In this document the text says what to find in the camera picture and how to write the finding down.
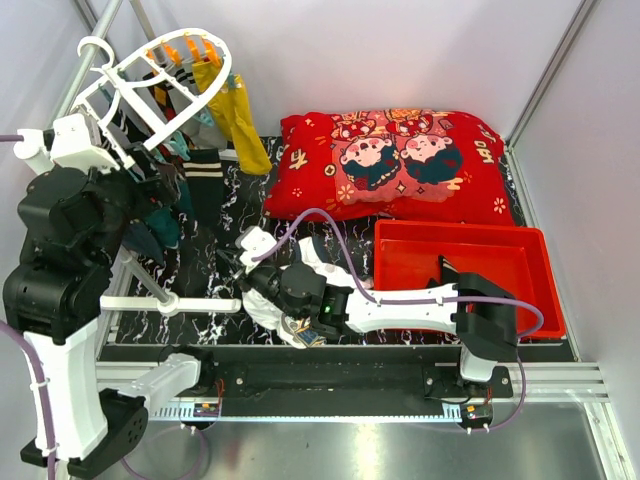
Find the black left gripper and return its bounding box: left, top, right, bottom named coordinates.
left=83, top=138, right=181, bottom=265

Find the teal sock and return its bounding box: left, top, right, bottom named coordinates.
left=145, top=181, right=195, bottom=250

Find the navy blue sock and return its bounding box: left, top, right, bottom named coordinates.
left=122, top=220, right=166, bottom=267

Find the black striped sock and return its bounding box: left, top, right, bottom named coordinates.
left=426, top=255, right=470, bottom=290
left=182, top=149, right=225, bottom=229

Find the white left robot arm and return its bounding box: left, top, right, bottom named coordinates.
left=3, top=144, right=216, bottom=479

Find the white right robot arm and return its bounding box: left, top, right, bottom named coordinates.
left=219, top=240, right=518, bottom=397

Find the white round sock hanger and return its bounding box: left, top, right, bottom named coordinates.
left=72, top=28, right=234, bottom=156

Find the argyle patterned sock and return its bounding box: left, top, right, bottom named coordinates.
left=147, top=81, right=191, bottom=121

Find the grey sock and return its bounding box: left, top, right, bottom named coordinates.
left=181, top=118, right=227, bottom=150

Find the white drying rack stand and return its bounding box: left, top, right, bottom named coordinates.
left=12, top=0, right=261, bottom=315

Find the yellow sock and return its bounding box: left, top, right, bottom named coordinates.
left=208, top=74, right=272, bottom=176
left=192, top=60, right=221, bottom=94

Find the red plastic bin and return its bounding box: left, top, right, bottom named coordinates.
left=373, top=220, right=566, bottom=340

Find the red cartoon print pillow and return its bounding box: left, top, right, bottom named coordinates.
left=264, top=108, right=515, bottom=226

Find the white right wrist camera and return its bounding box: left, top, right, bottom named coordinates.
left=235, top=226, right=277, bottom=271

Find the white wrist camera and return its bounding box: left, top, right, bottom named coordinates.
left=13, top=113, right=120, bottom=175
left=235, top=226, right=277, bottom=271

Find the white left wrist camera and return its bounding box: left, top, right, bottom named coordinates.
left=13, top=113, right=120, bottom=175

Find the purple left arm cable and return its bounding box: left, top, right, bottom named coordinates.
left=0, top=132, right=60, bottom=480

